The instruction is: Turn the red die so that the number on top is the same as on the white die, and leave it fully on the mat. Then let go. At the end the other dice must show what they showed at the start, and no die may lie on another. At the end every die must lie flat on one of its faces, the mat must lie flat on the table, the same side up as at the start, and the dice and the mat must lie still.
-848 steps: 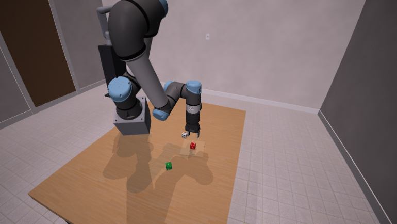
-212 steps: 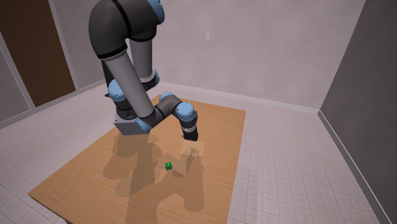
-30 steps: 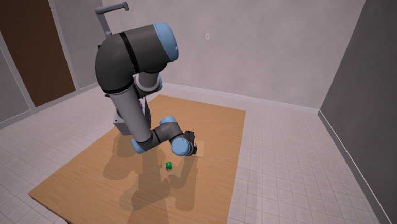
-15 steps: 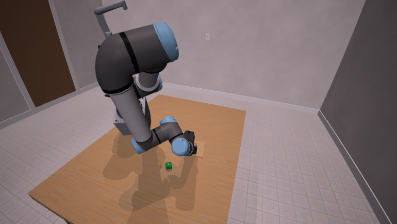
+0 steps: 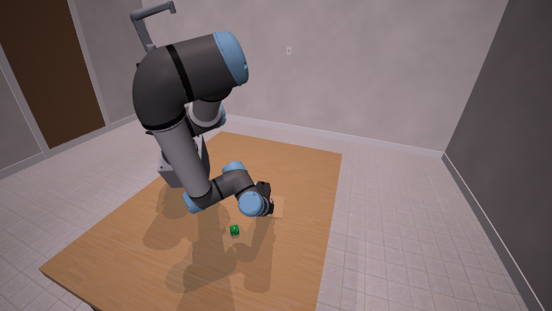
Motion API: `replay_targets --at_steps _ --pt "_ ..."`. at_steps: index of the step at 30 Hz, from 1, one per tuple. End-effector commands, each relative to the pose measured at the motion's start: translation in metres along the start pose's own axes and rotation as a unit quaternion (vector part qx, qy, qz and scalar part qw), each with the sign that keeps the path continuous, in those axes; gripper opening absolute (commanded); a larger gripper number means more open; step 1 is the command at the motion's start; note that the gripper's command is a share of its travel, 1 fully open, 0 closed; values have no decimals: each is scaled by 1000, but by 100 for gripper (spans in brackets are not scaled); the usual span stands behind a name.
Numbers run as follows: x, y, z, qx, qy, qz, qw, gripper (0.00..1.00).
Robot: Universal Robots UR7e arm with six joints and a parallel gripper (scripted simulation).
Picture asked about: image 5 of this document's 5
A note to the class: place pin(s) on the green die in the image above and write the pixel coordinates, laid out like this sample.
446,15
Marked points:
234,230

